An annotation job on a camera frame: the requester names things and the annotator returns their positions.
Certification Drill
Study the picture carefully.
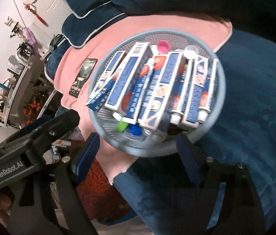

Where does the blue bottle cap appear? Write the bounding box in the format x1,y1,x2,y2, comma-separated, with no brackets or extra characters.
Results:
128,124,143,136

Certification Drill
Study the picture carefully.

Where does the green bottle cap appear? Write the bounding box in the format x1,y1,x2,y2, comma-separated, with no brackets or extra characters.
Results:
116,121,128,132

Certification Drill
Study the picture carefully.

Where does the blue toothpaste box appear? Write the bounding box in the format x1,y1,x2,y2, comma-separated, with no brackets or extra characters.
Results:
90,51,127,98
139,51,186,133
85,79,116,112
123,58,154,124
179,55,209,130
104,42,153,114

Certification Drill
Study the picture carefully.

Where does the dark blue velvet blanket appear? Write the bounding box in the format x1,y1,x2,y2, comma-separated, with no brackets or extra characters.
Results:
111,0,276,234

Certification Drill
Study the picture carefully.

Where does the black smartphone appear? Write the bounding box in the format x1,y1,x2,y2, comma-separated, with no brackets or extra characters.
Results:
69,58,98,98

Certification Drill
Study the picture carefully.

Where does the pink towel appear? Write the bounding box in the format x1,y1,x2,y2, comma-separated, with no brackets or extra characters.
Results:
53,12,234,185

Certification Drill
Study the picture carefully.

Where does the toothpaste tube white cap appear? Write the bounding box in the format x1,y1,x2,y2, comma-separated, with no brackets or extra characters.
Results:
197,58,219,123
170,59,194,126

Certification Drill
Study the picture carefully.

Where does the grey mesh round basket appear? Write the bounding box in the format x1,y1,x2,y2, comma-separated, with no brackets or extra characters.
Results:
86,29,226,157

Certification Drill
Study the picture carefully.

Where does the pink bottle cap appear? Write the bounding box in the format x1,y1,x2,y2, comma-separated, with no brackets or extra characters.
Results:
156,40,171,54

